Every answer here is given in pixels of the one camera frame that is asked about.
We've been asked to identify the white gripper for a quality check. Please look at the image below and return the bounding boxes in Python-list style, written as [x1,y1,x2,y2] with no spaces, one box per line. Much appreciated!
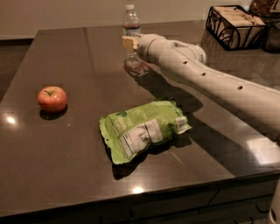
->
[122,34,169,64]

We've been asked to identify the clear plastic water bottle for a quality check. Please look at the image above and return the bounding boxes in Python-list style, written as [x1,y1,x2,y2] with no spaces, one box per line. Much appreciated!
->
[122,4,141,69]

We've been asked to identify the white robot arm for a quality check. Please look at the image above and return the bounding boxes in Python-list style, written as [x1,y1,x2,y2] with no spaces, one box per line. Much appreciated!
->
[123,34,280,143]

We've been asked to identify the green snack bag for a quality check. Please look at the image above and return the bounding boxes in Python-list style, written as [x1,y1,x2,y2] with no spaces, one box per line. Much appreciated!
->
[99,101,191,165]

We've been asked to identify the red apple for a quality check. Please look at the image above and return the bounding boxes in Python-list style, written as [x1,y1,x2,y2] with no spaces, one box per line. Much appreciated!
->
[37,86,67,114]

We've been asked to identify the white napkins in basket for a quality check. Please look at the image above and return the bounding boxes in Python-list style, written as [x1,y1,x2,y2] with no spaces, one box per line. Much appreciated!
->
[212,6,265,49]

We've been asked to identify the jar of nuts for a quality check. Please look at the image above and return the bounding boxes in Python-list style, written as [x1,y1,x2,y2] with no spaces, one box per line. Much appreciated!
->
[249,0,280,18]

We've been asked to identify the black wire basket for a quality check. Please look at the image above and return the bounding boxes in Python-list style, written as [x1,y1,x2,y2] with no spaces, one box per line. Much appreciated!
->
[205,5,267,52]

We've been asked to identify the black drawer handle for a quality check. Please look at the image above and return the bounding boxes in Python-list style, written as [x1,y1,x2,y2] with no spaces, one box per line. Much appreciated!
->
[255,201,271,214]

